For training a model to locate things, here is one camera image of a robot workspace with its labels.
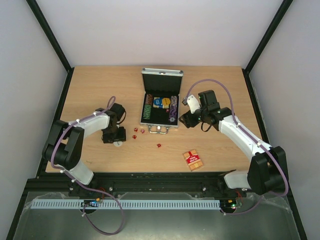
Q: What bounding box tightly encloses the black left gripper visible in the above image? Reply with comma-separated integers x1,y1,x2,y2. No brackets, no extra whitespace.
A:
103,125,126,143

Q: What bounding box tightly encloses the white dealer button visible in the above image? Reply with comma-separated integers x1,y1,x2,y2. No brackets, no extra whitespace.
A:
113,141,123,147

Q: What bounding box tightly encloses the aluminium poker case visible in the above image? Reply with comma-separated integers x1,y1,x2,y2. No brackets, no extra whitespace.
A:
140,67,184,135

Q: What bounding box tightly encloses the blue round button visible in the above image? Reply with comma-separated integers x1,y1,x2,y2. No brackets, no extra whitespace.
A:
153,97,163,108

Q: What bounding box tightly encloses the orange round button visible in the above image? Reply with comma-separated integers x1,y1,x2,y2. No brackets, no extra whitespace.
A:
162,97,171,108

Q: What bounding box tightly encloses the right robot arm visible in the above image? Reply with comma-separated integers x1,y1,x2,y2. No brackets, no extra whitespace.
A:
179,90,289,196

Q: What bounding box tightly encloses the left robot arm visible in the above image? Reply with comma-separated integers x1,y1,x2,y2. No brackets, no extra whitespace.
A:
42,103,126,186

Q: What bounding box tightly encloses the purple poker chip stack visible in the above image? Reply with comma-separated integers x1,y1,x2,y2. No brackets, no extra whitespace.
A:
169,96,178,123

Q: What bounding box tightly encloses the blue gold card deck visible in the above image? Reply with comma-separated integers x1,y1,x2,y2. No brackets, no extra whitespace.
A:
152,97,171,109

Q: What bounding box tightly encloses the red card deck box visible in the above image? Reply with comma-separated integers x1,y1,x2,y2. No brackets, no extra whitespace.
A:
182,149,204,172

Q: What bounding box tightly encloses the green poker chip stack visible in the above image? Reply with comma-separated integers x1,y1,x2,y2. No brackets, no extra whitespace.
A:
142,104,152,120

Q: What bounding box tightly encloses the brown poker chip stack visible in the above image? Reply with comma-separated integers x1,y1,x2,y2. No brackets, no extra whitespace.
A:
145,94,154,106

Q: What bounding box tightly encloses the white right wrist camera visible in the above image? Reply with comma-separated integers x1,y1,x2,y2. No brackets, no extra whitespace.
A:
182,94,201,114

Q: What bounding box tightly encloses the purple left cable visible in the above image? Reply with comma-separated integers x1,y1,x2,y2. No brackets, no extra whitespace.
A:
50,95,125,235

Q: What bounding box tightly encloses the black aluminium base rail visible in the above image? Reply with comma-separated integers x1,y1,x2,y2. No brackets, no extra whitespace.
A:
26,171,276,201

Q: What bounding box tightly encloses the light blue cable duct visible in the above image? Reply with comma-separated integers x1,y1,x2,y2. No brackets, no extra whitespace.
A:
30,199,221,210

